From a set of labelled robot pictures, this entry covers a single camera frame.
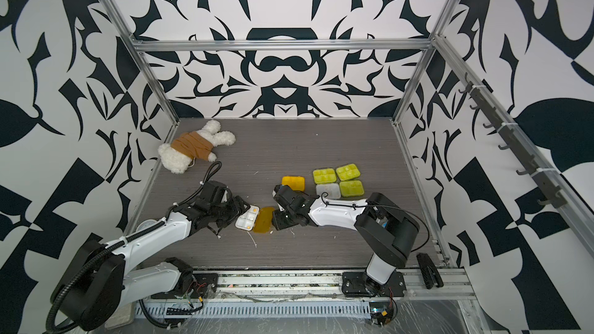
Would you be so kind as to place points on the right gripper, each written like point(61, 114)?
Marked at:
point(275, 221)

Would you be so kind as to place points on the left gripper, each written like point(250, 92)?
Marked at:
point(238, 206)

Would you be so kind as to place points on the yellow pillbox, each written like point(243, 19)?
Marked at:
point(257, 220)
point(296, 183)

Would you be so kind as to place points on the clear lid pillbox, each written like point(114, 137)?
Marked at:
point(329, 190)

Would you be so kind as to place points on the green pillbox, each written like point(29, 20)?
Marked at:
point(351, 188)
point(348, 172)
point(324, 176)

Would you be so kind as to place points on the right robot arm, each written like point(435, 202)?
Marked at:
point(389, 230)

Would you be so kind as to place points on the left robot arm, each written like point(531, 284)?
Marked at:
point(101, 278)

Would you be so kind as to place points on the white plush bunny toy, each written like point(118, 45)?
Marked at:
point(182, 153)

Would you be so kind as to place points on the white alarm clock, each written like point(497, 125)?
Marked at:
point(144, 225)

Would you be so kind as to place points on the green circuit board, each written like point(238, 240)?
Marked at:
point(383, 313)

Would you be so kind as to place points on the grey sponge block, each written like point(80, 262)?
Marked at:
point(121, 317)

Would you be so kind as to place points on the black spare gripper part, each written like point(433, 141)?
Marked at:
point(430, 273)

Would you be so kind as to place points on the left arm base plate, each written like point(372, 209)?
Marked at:
point(200, 285)

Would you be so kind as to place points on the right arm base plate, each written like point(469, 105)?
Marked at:
point(359, 285)

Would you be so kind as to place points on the wall hook rack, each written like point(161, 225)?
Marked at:
point(516, 141)

